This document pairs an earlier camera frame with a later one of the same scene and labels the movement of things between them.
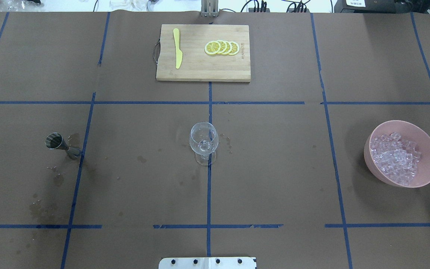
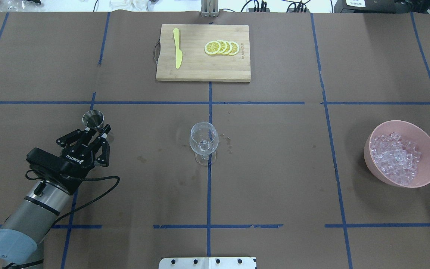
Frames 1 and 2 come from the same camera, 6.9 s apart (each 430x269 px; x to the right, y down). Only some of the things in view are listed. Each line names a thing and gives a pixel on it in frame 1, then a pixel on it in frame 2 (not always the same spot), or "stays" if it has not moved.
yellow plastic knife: [178, 53] stays
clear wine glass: [203, 141] stays
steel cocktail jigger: [55, 141] → [93, 118]
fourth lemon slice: [235, 48] stays
